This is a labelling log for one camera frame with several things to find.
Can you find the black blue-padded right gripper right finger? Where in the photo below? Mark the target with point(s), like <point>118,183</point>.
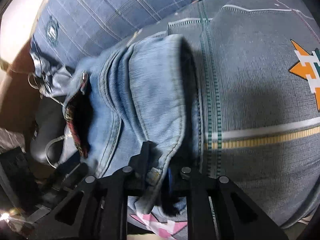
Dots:
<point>190,184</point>

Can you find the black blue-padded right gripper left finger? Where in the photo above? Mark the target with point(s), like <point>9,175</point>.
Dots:
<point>129,180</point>

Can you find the light blue denim jeans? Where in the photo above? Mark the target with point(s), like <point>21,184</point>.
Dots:
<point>128,95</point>

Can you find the black leather stool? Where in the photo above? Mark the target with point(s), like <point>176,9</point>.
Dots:
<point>47,146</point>

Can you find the brown upholstered headboard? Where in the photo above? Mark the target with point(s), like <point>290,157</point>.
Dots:
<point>19,101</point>

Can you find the grey patterned bed sheet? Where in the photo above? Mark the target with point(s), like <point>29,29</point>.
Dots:
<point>258,66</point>

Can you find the blue plaid pillow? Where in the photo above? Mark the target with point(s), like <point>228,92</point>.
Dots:
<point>68,30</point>

